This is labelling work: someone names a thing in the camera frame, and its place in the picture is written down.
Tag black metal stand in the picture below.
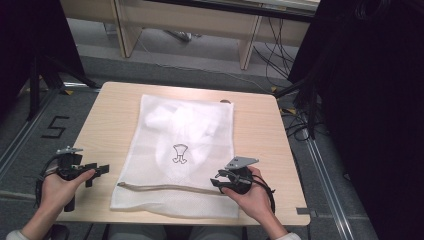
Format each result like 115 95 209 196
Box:
274 75 318 140
27 54 102 122

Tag person's grey trousers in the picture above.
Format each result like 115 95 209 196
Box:
105 223 248 240

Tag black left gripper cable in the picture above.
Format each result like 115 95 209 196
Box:
34 155 62 208

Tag black curtain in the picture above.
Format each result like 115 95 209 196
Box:
0 0 86 116
287 0 424 240

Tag white right sleeve cuff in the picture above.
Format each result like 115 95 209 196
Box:
273 231 303 240

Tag black floor cables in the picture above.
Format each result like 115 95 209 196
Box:
280 108 332 142

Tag person's left hand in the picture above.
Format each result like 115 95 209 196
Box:
39 168 96 215

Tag grey tape strip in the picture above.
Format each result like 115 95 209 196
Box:
295 207 318 218

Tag black hanging cables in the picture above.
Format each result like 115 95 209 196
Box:
252 16 301 88

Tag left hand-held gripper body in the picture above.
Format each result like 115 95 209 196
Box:
55 145 88 213

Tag white mesh laundry bag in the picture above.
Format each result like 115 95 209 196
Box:
109 93 241 220

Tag person's right hand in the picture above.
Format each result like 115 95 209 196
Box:
221 166 272 222

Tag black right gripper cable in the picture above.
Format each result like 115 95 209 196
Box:
251 173 278 215

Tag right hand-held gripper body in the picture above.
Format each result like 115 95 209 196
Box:
218 156 260 196

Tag white garment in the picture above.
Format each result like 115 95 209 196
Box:
143 101 223 168

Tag white left sleeve cuff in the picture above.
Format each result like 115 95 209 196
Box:
5 229 32 240

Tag grey power strip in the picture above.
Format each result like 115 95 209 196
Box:
163 29 194 43

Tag light wooden desk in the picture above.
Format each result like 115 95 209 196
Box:
59 0 322 71

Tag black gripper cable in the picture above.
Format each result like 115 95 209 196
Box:
34 155 62 208
251 173 278 215

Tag metal floor rail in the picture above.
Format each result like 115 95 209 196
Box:
301 128 356 240
0 89 58 181

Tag white sleeve cuff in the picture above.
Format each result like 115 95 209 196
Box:
273 231 303 240
5 229 32 240

